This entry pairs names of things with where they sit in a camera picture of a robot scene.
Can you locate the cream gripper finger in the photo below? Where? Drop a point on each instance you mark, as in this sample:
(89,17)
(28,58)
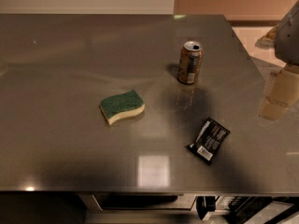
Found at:
(281,92)
(269,38)

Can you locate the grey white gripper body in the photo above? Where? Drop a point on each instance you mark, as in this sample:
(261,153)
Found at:
(288,37)

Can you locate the orange soda can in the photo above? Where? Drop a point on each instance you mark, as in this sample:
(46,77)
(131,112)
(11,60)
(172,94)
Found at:
(190,62)

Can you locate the black rxbar chocolate wrapper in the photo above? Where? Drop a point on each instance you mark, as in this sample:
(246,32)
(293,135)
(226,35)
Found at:
(209,140)

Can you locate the dark equipment under table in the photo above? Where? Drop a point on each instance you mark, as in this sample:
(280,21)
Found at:
(248,209)

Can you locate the green and yellow sponge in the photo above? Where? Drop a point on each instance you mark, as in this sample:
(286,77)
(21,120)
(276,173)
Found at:
(122,106)

